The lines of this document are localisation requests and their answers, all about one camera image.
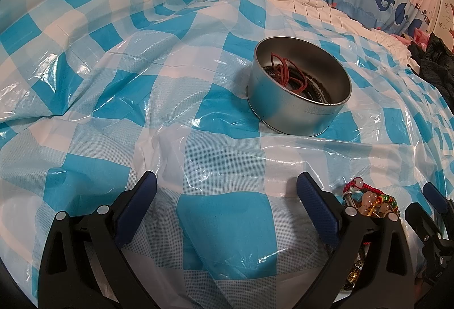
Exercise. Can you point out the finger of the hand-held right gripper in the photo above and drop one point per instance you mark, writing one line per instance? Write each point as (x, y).
(436, 197)
(420, 218)

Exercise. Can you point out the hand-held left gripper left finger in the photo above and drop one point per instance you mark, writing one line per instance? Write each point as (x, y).
(136, 201)

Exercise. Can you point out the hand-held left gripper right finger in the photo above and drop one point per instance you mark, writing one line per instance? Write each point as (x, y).
(317, 204)

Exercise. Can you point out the gold jewelry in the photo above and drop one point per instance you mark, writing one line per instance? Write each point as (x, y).
(354, 271)

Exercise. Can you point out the round metal tin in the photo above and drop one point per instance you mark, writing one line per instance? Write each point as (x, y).
(280, 107)

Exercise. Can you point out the blue checkered plastic sheet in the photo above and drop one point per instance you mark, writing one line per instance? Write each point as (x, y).
(124, 100)

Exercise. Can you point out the red rubber loops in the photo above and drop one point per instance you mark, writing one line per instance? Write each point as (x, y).
(283, 73)

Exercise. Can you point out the dark clothes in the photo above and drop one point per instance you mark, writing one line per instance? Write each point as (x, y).
(438, 61)

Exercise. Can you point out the pink cloth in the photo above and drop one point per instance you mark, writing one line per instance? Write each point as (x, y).
(416, 39)

